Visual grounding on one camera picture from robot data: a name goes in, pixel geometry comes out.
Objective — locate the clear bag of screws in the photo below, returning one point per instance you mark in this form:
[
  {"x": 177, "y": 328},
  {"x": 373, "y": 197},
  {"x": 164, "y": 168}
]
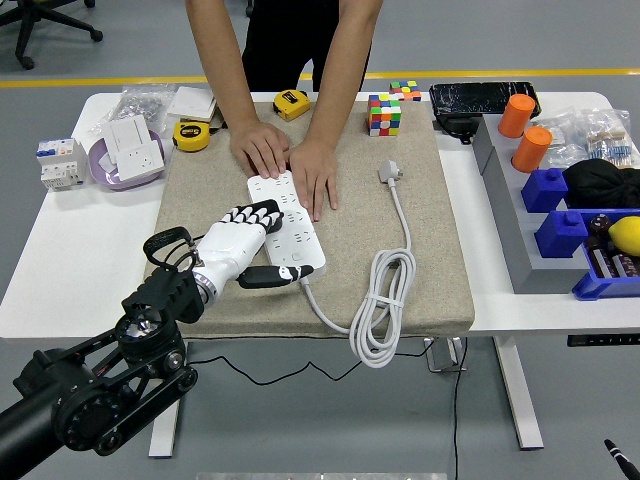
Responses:
[{"x": 141, "y": 102}]

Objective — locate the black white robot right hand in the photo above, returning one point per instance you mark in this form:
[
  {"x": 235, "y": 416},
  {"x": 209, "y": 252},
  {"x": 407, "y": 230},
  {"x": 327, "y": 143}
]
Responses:
[{"x": 622, "y": 455}]

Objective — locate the person's left hand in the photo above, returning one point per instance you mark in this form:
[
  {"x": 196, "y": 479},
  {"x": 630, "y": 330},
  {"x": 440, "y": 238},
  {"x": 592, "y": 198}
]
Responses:
[{"x": 314, "y": 172}]

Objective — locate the white wall socket panel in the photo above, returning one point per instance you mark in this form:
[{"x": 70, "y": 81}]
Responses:
[{"x": 143, "y": 160}]

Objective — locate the orange cylinder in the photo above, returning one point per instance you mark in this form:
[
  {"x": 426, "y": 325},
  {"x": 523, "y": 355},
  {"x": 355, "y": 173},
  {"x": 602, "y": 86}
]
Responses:
[
  {"x": 531, "y": 150},
  {"x": 516, "y": 117}
]

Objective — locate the small colourful puzzle cube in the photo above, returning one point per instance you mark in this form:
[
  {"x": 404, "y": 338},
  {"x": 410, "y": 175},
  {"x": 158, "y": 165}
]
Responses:
[{"x": 407, "y": 91}]

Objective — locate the person's left forearm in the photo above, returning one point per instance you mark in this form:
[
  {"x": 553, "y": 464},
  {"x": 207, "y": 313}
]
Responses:
[{"x": 345, "y": 65}]

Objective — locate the black office chair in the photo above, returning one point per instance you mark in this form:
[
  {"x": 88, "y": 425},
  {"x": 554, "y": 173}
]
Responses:
[{"x": 25, "y": 30}]

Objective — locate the square yellow tape measure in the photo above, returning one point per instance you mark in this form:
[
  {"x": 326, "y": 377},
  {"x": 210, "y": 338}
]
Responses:
[{"x": 292, "y": 104}]

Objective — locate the black cracked tray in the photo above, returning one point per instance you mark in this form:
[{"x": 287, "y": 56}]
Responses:
[{"x": 471, "y": 97}]

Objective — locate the blue plastic block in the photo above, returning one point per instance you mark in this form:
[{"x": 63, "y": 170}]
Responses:
[
  {"x": 561, "y": 235},
  {"x": 543, "y": 190}
]

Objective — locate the large colourful puzzle cube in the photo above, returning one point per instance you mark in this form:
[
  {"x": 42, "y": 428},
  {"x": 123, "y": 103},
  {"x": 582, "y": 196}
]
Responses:
[{"x": 385, "y": 117}]

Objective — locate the white switch panel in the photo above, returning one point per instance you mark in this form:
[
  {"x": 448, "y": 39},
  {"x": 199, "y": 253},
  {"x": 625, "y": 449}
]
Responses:
[{"x": 193, "y": 102}]

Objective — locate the yellow lemon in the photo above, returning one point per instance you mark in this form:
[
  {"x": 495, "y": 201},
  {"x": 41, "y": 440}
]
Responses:
[{"x": 628, "y": 235}]

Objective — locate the person's right forearm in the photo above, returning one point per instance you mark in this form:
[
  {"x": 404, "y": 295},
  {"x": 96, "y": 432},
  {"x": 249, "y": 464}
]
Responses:
[{"x": 225, "y": 60}]

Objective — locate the blue plastic bin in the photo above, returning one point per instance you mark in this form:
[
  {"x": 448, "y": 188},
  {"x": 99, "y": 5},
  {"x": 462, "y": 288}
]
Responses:
[{"x": 601, "y": 289}]

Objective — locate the black cloth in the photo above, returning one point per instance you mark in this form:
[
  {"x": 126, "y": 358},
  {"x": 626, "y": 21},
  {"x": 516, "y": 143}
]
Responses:
[{"x": 601, "y": 182}]

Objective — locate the white power strip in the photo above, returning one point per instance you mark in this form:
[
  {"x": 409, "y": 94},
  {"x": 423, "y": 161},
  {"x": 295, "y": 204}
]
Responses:
[{"x": 300, "y": 245}]

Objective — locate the clear bag of resistors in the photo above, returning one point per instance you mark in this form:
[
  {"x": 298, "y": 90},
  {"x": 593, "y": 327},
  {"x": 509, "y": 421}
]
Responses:
[{"x": 611, "y": 140}]

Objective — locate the dark brown bottle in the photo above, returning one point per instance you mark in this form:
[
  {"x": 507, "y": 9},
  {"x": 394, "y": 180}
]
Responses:
[{"x": 600, "y": 223}]

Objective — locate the black table control panel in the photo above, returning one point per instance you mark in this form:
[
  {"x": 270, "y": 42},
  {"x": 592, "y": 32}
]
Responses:
[{"x": 601, "y": 340}]

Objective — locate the person's torso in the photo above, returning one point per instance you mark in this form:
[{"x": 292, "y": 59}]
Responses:
[{"x": 290, "y": 40}]

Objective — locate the person's right hand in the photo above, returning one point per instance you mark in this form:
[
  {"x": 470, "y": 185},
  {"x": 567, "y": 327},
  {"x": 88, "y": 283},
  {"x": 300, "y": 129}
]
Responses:
[{"x": 260, "y": 145}]

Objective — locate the clear plastic bag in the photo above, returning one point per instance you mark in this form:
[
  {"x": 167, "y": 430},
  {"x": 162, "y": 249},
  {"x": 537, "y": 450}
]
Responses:
[{"x": 563, "y": 140}]

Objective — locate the metal bracket under table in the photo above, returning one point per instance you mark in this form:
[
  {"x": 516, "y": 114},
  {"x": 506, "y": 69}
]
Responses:
[{"x": 440, "y": 357}]

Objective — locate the white table leg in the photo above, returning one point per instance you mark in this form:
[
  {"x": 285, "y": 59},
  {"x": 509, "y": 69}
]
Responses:
[
  {"x": 520, "y": 400},
  {"x": 162, "y": 442}
]

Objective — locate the grey stepped block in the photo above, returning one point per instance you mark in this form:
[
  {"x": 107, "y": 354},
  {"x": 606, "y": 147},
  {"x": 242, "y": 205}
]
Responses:
[{"x": 506, "y": 210}]

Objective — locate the grey-brown mat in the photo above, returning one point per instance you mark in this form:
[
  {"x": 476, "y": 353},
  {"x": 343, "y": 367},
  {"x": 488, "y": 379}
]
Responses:
[{"x": 350, "y": 285}]

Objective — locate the white circuit breaker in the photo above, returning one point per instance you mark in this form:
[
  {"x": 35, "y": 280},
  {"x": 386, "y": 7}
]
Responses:
[{"x": 61, "y": 165}]

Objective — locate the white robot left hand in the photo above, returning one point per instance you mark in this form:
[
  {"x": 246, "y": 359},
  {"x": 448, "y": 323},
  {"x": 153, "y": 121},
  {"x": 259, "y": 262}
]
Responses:
[{"x": 230, "y": 245}]

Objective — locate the round yellow tape measure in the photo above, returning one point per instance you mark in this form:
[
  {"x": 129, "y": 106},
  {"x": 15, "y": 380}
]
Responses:
[{"x": 191, "y": 136}]

